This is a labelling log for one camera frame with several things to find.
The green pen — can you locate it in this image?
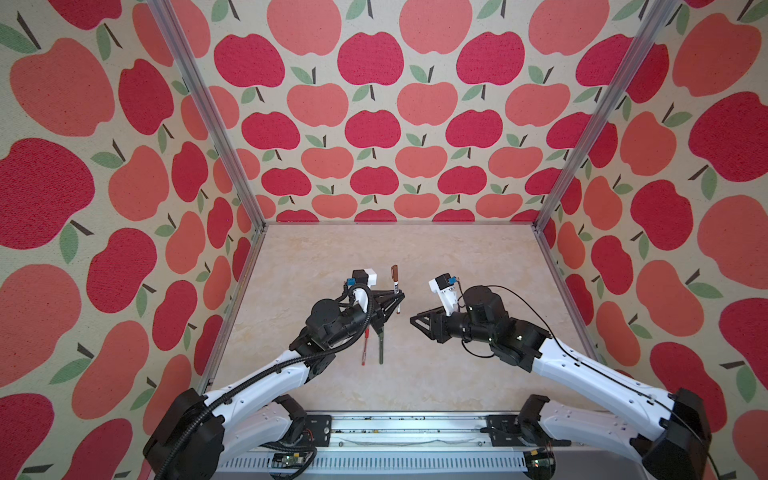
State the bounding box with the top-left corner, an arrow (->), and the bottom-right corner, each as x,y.
377,330 -> 385,365

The red gel pen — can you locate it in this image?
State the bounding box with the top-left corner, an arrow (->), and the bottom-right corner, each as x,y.
361,328 -> 370,367

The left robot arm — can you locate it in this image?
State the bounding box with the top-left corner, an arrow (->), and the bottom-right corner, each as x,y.
143,286 -> 405,479

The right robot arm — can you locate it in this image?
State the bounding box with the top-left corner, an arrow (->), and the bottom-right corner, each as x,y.
410,285 -> 712,479

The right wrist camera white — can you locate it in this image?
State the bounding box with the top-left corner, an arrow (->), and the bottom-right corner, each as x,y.
428,273 -> 459,316

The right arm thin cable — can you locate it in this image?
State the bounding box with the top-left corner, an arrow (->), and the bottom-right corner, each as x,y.
461,283 -> 721,480

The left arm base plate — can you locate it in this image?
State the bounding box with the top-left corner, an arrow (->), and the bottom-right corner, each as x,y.
269,394 -> 333,448

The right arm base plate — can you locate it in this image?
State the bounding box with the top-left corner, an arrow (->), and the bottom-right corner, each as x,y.
480,394 -> 572,447

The aluminium front rail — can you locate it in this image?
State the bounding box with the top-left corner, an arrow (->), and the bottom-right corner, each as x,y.
209,412 -> 651,479

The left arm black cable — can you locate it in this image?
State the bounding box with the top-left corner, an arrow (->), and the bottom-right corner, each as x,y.
152,284 -> 376,480

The left aluminium frame post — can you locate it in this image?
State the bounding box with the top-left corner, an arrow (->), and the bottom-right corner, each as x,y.
148,0 -> 267,235

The aluminium frame post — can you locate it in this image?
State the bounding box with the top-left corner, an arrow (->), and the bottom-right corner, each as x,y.
533,0 -> 682,234
148,0 -> 267,235

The right aluminium frame post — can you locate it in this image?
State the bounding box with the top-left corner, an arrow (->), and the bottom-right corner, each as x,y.
533,0 -> 682,234

